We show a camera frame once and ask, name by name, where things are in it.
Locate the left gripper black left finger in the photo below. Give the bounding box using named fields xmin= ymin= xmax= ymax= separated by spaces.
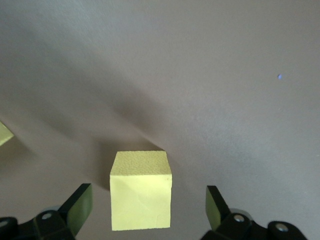
xmin=0 ymin=183 xmax=94 ymax=240

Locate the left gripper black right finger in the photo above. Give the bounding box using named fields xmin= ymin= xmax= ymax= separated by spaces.
xmin=201 ymin=185 xmax=309 ymax=240

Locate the yellow foam cube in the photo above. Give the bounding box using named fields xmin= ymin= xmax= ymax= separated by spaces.
xmin=0 ymin=120 xmax=15 ymax=147
xmin=109 ymin=150 xmax=174 ymax=232

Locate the brown table cover sheet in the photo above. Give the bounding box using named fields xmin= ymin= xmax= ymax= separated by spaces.
xmin=0 ymin=0 xmax=320 ymax=240

